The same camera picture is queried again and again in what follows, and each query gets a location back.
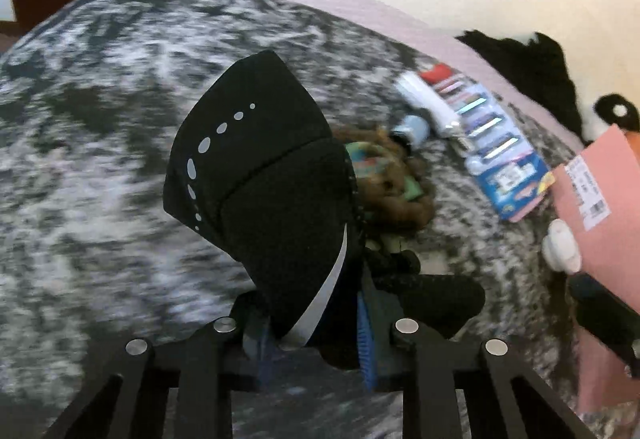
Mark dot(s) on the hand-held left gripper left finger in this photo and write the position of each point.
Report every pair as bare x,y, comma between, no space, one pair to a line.
260,354

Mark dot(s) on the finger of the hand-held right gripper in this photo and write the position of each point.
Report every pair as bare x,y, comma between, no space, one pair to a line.
605,314

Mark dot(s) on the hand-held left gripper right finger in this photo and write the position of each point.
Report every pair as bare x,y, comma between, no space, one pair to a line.
366,354

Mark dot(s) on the pink mailer envelope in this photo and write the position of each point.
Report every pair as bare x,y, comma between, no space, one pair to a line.
600,179

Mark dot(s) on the black cap with white dots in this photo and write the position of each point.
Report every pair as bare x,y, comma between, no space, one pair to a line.
260,169

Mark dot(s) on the white round knob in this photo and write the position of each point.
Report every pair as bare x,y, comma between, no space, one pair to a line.
562,246

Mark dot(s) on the black cloth item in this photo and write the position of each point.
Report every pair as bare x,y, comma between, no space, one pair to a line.
430,294

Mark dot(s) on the brown plush toy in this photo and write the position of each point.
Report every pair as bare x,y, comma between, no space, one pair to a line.
400,199

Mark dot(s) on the toy car blister pack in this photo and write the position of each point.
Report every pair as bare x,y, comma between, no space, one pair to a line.
495,144

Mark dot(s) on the light blue small bottle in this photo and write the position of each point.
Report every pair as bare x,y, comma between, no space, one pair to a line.
414,129

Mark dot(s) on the black and white panda plush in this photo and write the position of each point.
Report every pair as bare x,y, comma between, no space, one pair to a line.
530,69

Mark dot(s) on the white tube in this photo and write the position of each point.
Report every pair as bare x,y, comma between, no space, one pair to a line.
430,104

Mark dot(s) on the grey mottled blanket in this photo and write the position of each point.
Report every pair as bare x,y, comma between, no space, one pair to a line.
100,119

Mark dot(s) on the pink bed sheet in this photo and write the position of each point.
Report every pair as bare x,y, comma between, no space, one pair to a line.
350,4

